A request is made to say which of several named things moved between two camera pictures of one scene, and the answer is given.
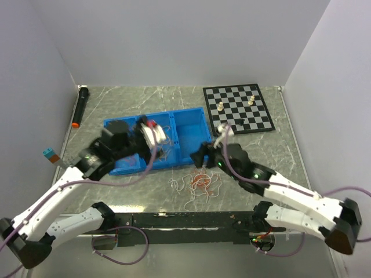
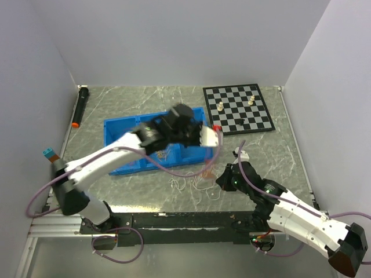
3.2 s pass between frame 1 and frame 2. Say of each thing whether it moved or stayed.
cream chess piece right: stayed
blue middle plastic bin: stayed
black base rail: stayed
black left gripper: moved
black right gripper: moved
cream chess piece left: stayed
